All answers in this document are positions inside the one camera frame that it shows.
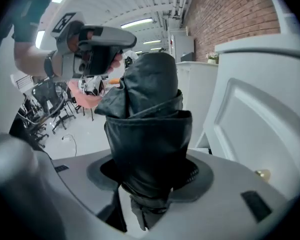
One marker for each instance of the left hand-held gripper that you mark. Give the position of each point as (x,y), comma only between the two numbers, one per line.
(65,66)

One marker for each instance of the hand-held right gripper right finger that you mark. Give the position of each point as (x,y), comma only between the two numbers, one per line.
(227,209)

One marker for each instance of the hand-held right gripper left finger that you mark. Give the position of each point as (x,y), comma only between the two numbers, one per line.
(72,184)

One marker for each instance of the person's left forearm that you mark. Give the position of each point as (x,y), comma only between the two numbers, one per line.
(27,56)

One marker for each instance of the person's left hand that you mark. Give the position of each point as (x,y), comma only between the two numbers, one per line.
(73,37)

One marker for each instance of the orange cushion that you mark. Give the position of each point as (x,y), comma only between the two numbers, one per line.
(113,81)

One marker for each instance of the white power strip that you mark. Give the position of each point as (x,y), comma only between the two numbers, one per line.
(65,137)

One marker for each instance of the white metal shelving rack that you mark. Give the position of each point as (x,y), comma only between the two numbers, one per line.
(177,32)

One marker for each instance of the black swivel chair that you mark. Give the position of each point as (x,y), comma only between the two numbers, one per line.
(60,116)

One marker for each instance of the grey metal cabinet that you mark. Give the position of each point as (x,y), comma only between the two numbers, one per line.
(183,46)

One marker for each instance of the black wristwatch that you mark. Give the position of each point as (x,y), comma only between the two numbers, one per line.
(48,64)

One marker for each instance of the black tissue box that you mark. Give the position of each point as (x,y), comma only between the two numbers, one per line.
(188,57)

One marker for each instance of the person's black shirt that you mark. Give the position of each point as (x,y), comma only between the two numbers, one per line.
(20,11)

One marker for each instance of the white potted flowers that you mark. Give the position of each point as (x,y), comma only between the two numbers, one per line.
(212,57)

